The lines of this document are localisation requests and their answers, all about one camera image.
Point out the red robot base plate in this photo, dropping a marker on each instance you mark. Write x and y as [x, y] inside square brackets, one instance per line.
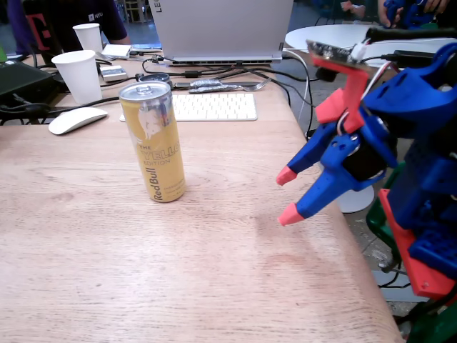
[421, 275]

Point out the small white paper cup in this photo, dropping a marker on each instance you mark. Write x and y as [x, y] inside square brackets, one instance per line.
[89, 37]

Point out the black bag magenta letter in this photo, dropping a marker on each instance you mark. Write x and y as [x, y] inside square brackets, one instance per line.
[43, 35]

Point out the white flat box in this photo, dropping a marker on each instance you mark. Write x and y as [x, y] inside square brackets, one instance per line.
[116, 50]

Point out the black power brick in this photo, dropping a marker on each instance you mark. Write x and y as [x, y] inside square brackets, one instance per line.
[410, 57]

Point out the round black tin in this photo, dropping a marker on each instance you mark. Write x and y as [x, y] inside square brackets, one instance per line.
[157, 76]

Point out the person in dark purple shirt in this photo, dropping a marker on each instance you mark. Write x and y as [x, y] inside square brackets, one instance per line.
[107, 21]

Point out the large white paper cup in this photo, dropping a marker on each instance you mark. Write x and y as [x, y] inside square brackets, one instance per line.
[80, 78]

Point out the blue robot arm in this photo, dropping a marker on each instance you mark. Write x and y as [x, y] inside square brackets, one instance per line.
[421, 100]

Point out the yellow Red Bull can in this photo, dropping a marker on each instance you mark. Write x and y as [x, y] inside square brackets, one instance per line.
[160, 160]

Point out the foil wrapped item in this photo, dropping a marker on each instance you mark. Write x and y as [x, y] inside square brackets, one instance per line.
[207, 84]

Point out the white computer mouse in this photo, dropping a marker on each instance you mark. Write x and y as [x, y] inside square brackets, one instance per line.
[76, 119]

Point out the black flat box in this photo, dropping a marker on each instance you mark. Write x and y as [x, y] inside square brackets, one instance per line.
[21, 80]

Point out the white round pedestal table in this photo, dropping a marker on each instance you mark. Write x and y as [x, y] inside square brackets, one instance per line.
[321, 35]

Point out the white keyboard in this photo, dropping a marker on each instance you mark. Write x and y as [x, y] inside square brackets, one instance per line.
[214, 107]

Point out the small silver box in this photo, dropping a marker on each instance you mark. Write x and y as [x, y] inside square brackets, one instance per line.
[113, 73]

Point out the silver laptop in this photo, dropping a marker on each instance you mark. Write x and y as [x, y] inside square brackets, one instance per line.
[221, 28]

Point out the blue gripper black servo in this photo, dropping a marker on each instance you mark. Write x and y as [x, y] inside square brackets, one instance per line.
[338, 161]

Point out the green clamp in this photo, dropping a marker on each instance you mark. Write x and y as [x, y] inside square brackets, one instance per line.
[378, 221]
[435, 328]

